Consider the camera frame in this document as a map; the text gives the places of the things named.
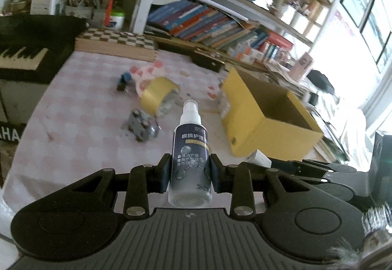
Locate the white staples box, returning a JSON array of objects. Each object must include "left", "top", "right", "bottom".
[{"left": 245, "top": 149, "right": 272, "bottom": 169}]

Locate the black lens cleaner spray bottle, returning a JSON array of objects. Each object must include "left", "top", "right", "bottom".
[{"left": 168, "top": 100, "right": 212, "bottom": 209}]

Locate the grey toy car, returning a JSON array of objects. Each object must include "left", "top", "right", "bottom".
[{"left": 122, "top": 109, "right": 161, "bottom": 142}]

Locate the yellow tape roll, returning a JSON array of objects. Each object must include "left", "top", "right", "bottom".
[{"left": 141, "top": 76, "right": 180, "bottom": 117}]

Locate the black blue binder clip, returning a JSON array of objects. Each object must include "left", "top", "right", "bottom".
[{"left": 116, "top": 72, "right": 132, "bottom": 92}]

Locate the yellow cardboard box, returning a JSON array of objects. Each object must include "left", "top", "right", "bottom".
[{"left": 219, "top": 68, "right": 324, "bottom": 161}]

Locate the stack of papers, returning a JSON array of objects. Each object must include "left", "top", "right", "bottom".
[{"left": 264, "top": 60, "right": 318, "bottom": 98}]

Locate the pink plush pig toy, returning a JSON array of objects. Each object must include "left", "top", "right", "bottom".
[{"left": 130, "top": 60, "right": 165, "bottom": 97}]

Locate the dark brown wooden radio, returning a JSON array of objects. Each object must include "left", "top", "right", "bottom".
[{"left": 190, "top": 51, "right": 225, "bottom": 72}]

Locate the wooden chess board box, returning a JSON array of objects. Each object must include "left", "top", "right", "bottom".
[{"left": 74, "top": 28, "right": 158, "bottom": 62}]

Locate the white green lid jar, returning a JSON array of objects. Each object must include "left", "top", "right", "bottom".
[{"left": 109, "top": 11, "right": 126, "bottom": 31}]

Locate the orange glue bottle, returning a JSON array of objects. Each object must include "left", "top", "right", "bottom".
[{"left": 103, "top": 0, "right": 114, "bottom": 27}]

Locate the row of leaning books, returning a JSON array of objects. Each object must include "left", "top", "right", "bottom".
[{"left": 145, "top": 0, "right": 294, "bottom": 57}]

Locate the black Yamaha keyboard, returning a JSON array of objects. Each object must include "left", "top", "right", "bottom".
[{"left": 1, "top": 15, "right": 86, "bottom": 84}]

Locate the white pen holder box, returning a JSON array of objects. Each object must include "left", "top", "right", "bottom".
[{"left": 64, "top": 5, "right": 105, "bottom": 20}]

